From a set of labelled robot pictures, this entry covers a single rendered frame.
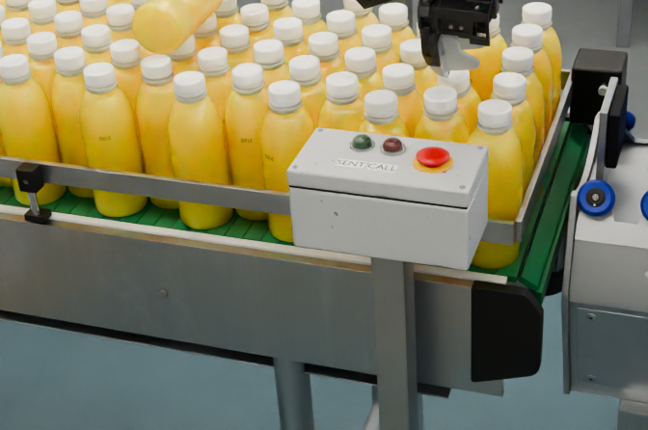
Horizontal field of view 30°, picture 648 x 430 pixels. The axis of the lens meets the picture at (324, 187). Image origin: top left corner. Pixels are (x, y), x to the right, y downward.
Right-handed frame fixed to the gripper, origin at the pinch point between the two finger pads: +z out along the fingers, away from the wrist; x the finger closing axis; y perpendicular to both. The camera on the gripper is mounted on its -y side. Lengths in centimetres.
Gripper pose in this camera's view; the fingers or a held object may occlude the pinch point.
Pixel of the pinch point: (440, 67)
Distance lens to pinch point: 146.6
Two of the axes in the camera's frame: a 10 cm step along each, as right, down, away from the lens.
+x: 2.9, -7.9, 5.3
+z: 1.4, 5.9, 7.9
